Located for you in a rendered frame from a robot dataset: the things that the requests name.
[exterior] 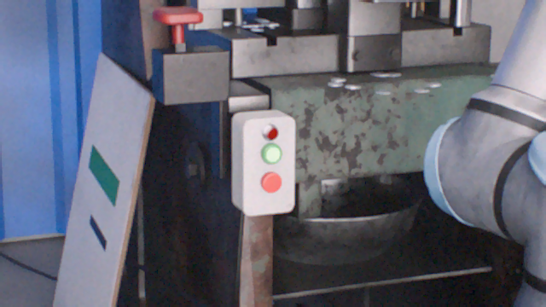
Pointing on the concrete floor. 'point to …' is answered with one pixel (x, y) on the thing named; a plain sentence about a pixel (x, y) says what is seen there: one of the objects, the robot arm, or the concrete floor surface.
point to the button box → (246, 182)
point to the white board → (105, 188)
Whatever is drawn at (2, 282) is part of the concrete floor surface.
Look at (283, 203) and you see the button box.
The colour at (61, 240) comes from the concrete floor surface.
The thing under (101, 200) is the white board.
